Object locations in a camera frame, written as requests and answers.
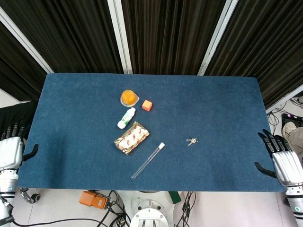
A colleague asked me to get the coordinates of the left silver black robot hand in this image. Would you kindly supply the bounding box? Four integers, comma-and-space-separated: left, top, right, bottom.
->
0, 121, 39, 170

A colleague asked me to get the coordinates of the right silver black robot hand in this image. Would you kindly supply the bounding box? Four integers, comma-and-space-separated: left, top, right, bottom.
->
254, 129, 303, 188

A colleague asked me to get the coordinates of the white grey robot base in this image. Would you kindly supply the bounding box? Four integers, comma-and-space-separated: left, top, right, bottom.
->
129, 191, 175, 227

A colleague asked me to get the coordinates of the khaki trouser leg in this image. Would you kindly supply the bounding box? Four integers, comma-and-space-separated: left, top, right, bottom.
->
289, 127, 303, 157

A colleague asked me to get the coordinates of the beige shoe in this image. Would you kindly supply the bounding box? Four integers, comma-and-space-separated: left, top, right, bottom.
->
282, 121, 297, 143

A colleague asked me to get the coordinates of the black device purple light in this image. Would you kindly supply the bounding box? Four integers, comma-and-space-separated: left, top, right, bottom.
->
281, 113, 303, 126

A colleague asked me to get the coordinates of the black caster wheel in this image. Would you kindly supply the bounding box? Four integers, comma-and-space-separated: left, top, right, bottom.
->
19, 187, 41, 204

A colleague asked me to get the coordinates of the black curtain panel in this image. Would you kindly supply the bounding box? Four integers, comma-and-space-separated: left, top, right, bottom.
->
203, 0, 303, 110
0, 21, 52, 103
0, 0, 124, 74
121, 0, 232, 76

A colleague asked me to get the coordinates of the blue table cloth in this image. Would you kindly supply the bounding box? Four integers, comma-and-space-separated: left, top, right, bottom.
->
17, 73, 286, 192

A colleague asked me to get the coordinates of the orange foot pedal box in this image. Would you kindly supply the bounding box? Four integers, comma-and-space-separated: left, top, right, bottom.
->
79, 190, 110, 210

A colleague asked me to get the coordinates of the green plate on base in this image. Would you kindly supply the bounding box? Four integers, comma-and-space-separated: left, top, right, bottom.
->
168, 191, 182, 204

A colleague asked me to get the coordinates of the white green plastic bottle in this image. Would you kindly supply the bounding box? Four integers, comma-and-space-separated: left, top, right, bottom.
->
117, 107, 136, 130

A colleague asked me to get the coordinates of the gold red snack package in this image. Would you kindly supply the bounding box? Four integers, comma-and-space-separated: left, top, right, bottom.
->
113, 121, 150, 156

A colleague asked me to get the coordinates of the orange jelly cup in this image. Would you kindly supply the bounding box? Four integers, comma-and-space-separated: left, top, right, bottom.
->
120, 89, 140, 107

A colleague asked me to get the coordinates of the glass test tube white cap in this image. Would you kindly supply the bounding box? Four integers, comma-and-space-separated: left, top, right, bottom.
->
131, 142, 166, 180

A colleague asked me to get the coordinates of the orange foam cube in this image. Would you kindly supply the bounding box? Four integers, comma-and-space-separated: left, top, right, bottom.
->
142, 99, 153, 112

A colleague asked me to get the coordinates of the black cable tangle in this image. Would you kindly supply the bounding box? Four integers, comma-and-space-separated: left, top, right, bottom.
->
267, 98, 303, 134

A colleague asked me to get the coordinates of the white frame bar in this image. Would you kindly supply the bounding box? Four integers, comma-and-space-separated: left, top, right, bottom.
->
265, 89, 303, 114

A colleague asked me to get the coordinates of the white frame post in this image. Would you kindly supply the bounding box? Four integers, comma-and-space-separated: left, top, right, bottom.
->
197, 0, 240, 77
0, 6, 54, 74
107, 0, 133, 75

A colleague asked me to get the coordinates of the black cable bundle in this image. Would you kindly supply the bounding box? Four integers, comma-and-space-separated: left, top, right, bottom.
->
98, 190, 132, 227
174, 191, 197, 227

